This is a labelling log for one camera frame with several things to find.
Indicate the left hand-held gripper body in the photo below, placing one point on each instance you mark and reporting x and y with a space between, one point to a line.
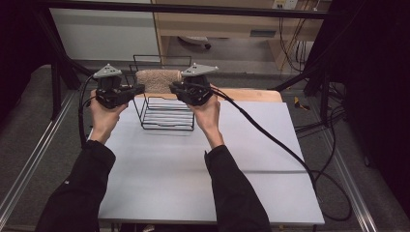
109 90

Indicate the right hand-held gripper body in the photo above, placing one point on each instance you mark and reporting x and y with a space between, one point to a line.
196 87

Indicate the aluminium floor rail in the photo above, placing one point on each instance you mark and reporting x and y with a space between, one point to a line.
351 190
32 164

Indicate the white cabinet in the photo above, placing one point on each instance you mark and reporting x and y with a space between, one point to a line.
103 35

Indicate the beige terry towel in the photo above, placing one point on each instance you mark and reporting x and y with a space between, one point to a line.
158 80

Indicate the wooden board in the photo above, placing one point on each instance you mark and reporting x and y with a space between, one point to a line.
251 95

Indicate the white wall socket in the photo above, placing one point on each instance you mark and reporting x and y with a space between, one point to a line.
285 4

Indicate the office chair base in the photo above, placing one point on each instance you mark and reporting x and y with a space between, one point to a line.
195 40

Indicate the person's right hand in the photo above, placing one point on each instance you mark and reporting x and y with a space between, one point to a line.
208 119

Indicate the light wooden desk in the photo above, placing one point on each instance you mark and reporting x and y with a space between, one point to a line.
225 25

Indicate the black metal frame bar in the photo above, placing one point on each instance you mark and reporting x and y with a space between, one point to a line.
193 9

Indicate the person's left hand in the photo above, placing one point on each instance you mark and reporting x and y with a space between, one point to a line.
103 122

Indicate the yellow and black tape piece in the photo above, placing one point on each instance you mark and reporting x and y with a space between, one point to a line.
300 103

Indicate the black curtain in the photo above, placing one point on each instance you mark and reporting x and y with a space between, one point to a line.
19 48
380 80

